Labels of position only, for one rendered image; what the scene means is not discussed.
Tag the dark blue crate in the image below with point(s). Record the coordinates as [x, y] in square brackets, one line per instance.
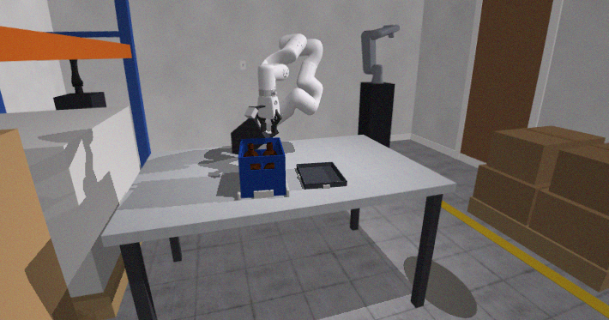
[263, 179]

